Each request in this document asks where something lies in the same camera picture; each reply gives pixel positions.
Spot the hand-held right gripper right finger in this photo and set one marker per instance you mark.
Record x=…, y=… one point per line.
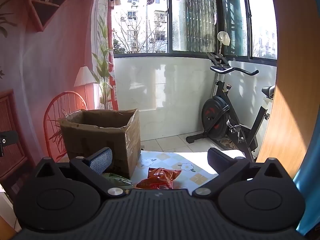
x=217, y=160

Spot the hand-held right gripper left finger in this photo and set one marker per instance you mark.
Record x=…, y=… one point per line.
x=101, y=161

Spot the brown cardboard box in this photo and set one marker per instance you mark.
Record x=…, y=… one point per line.
x=100, y=137

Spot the green snack packet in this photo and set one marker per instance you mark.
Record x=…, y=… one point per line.
x=117, y=180

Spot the orange chip bag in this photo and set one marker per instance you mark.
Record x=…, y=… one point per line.
x=157, y=178

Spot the patterned slipper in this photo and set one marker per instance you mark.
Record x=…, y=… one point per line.
x=228, y=143

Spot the floral tablecloth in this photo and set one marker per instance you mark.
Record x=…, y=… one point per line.
x=175, y=160

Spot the black exercise bike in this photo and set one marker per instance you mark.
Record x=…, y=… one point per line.
x=215, y=115

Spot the wooden door panel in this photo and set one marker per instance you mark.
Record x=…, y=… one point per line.
x=287, y=105

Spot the black framed window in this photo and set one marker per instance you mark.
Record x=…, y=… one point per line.
x=169, y=30

